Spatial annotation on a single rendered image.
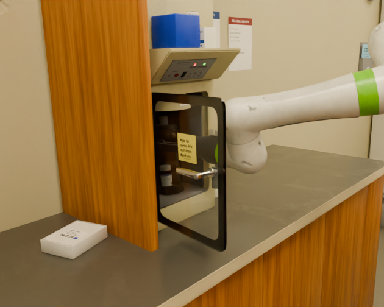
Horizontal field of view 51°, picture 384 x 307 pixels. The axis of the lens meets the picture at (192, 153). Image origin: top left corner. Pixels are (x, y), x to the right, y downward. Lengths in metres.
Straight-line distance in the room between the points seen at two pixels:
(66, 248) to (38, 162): 0.42
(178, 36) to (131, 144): 0.33
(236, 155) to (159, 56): 0.35
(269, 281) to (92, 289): 0.61
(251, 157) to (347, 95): 0.30
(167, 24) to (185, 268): 0.66
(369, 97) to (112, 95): 0.68
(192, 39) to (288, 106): 0.33
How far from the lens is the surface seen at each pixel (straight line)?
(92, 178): 1.35
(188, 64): 1.21
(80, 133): 1.36
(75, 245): 1.21
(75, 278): 1.13
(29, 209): 1.55
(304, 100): 1.08
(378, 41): 1.20
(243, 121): 1.08
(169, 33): 1.16
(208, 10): 1.41
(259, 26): 2.43
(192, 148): 1.06
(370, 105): 1.08
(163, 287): 1.04
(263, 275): 1.38
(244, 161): 1.15
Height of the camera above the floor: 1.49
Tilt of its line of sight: 14 degrees down
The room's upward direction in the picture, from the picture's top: 1 degrees counter-clockwise
